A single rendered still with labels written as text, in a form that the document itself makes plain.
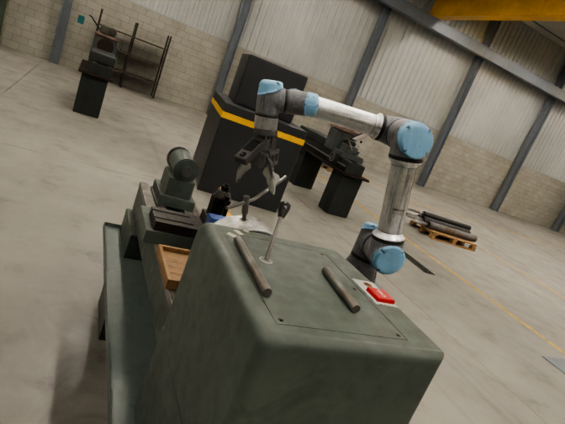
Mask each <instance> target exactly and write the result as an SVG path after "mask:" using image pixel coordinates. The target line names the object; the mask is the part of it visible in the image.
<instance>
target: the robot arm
mask: <svg viewBox="0 0 565 424"><path fill-rule="evenodd" d="M279 113H284V114H295V115H302V116H304V117H307V116H309V117H312V118H315V119H319V120H323V121H325V122H328V123H331V124H333V125H339V126H341V127H344V128H347V129H350V130H354V131H357V132H360V133H363V134H366V135H370V137H371V139H373V140H377V141H379V142H381V143H383V144H384V145H386V146H389V147H390V149H389V153H388V159H389V160H390V161H391V167H390V171H389V175H388V183H387V187H386V191H385V195H384V199H383V207H382V210H381V214H380V219H379V222H378V225H377V224H374V223H371V222H365V223H364V224H363V226H362V228H361V230H360V233H359V235H358V237H357V239H356V242H355V244H354V247H353V248H352V250H351V254H350V255H349V256H348V257H347V258H346V260H347V261H348V262H349V263H350V264H351V265H352V266H354V267H355V268H356V269H357V270H358V271H359V272H360V273H361V274H363V275H364V276H365V277H366V278H367V279H368V280H369V281H370V282H372V283H374V284H375V281H376V276H377V271H378V272H379V273H382V274H392V273H396V272H397V271H398V270H399V269H401V267H402V266H403V265H404V263H405V254H404V251H403V246H404V236H403V234H402V229H403V226H404V220H405V216H406V212H407V208H408V204H409V198H410V194H411V190H412V187H413V182H414V179H415V172H416V168H417V167H418V166H420V165H421V164H422V163H423V160H424V156H426V155H427V154H428V153H429V152H430V150H431V148H432V146H433V135H432V132H431V131H430V129H429V128H428V127H427V126H426V125H424V124H423V123H421V122H419V121H417V120H412V119H406V118H401V117H395V116H390V115H386V114H371V113H368V112H366V111H363V110H360V109H356V108H353V107H350V106H347V105H344V104H342V103H337V102H334V101H331V100H329V99H326V98H322V97H319V96H318V94H316V93H311V92H303V91H300V90H298V89H297V88H291V89H285V88H283V83H282V82H279V81H274V80H268V79H263V80H261V81H260V83H259V88H258V93H257V101H256V114H255V121H254V127H255V128H254V133H256V134H258V136H254V137H253V138H252V139H251V140H250V141H249V142H248V143H247V144H246V145H245V146H244V147H243V148H242V149H241V150H240V151H239V152H238V153H237V154H236V155H235V161H236V162H238V163H239V166H238V170H237V174H236V182H237V183H238V182H239V181H240V180H241V177H242V175H244V174H245V172H246V171H248V170H249V169H250V168H251V166H254V165H257V166H258V167H259V168H261V167H262V166H265V169H264V171H263V175H264V176H265V177H266V179H267V184H268V187H269V191H270V192H271V193H272V195H274V194H275V189H276V183H277V182H278V181H279V180H280V177H279V175H278V174H276V173H275V172H274V171H273V170H274V166H273V165H277V161H278V155H279V149H277V148H276V142H277V122H278V115H279ZM276 154H277V160H276V161H275V157H276Z"/></svg>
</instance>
